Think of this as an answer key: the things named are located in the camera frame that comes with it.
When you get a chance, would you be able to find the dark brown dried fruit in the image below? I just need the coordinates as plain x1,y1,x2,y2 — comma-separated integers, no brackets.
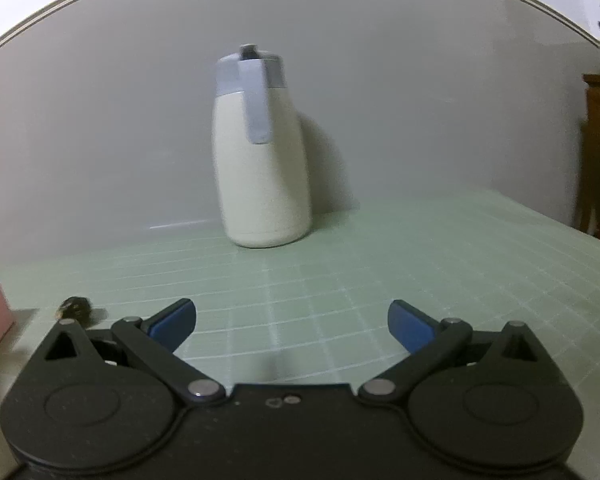
55,296,92,324

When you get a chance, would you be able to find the white thermos jug grey lid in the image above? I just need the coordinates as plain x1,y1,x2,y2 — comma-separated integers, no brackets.
212,44,312,248

